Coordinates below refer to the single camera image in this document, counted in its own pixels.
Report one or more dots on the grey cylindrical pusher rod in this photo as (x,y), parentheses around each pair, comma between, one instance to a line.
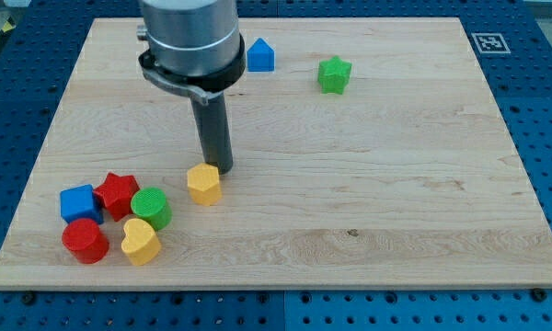
(214,135)

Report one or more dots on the black and metal tool flange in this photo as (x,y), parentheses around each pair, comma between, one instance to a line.
(198,88)

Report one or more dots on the yellow hexagon block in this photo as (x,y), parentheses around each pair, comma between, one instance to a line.
(204,185)

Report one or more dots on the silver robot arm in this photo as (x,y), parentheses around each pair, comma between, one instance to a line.
(195,50)

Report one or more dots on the red star block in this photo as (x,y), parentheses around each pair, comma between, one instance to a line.
(115,194)

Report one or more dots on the green star block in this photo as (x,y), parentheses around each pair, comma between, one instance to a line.
(333,75)

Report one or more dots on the blue pentagon house block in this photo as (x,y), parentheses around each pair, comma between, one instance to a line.
(260,57)

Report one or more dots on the green cylinder block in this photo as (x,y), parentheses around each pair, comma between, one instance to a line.
(151,205)

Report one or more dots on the yellow heart block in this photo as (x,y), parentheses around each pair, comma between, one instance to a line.
(140,243)

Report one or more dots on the blue cube block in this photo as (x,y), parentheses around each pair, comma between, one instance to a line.
(80,202)

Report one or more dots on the wooden board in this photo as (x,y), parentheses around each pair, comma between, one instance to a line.
(408,181)

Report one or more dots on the red cylinder block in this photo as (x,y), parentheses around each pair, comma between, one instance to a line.
(85,241)

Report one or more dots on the white fiducial marker tag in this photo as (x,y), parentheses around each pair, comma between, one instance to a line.
(490,43)

